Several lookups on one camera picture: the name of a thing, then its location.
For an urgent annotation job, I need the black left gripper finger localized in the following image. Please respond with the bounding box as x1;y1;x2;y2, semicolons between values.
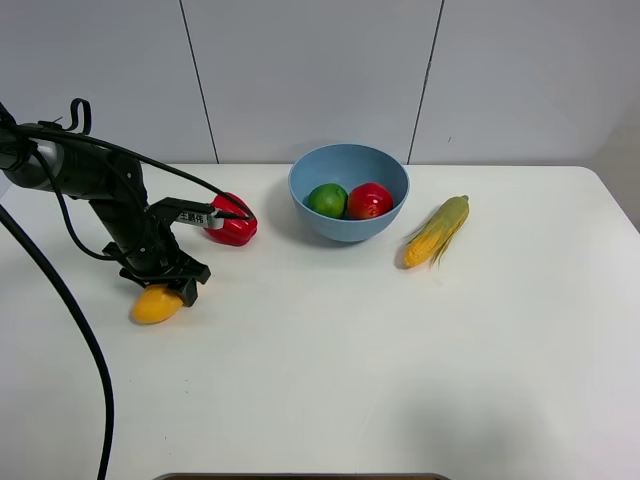
119;272;148;289
169;277;198;307

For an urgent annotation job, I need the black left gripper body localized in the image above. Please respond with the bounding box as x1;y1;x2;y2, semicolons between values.
89;200;210;285

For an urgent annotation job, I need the yellow mango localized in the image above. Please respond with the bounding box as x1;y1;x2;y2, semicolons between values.
131;284;183;324

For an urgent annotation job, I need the green lime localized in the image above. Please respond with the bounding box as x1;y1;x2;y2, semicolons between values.
307;183;348;219

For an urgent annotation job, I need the red apple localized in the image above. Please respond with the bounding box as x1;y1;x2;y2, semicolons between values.
346;182;394;220

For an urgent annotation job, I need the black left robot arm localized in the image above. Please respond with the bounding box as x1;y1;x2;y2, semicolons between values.
1;126;213;307

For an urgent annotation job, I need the light blue plastic bowl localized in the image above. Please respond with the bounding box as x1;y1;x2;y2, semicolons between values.
288;144;410;243

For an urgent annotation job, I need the red bell pepper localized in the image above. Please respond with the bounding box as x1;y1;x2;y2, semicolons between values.
204;195;258;247

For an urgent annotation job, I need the corn cob with husk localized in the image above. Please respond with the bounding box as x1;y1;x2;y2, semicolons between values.
403;195;470;269

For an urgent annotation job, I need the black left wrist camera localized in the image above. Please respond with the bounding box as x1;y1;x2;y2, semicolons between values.
142;197;224;234

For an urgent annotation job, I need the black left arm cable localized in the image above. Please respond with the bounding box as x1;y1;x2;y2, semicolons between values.
0;98;254;480

